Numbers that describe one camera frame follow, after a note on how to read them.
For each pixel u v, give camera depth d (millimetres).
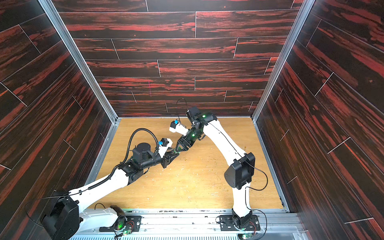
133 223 718
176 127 689
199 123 575
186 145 677
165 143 644
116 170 565
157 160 674
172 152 762
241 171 481
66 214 396
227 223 730
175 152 735
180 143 676
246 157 487
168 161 702
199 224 755
